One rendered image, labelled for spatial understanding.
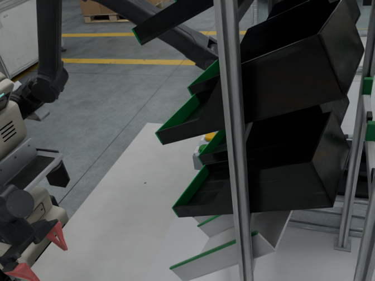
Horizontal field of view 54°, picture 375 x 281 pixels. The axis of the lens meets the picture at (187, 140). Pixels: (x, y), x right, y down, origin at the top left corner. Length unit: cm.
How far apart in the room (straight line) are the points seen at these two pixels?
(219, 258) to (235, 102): 35
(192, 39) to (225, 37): 55
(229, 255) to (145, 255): 43
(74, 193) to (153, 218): 167
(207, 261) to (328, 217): 43
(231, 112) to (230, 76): 5
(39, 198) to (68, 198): 141
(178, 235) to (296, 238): 32
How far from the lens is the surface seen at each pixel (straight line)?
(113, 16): 665
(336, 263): 102
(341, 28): 47
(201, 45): 94
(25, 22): 528
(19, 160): 122
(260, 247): 62
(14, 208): 81
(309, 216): 104
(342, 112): 69
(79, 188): 279
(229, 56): 40
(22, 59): 519
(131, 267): 105
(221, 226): 84
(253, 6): 181
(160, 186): 125
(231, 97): 42
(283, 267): 100
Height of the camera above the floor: 166
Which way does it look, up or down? 34 degrees down
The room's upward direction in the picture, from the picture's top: 9 degrees counter-clockwise
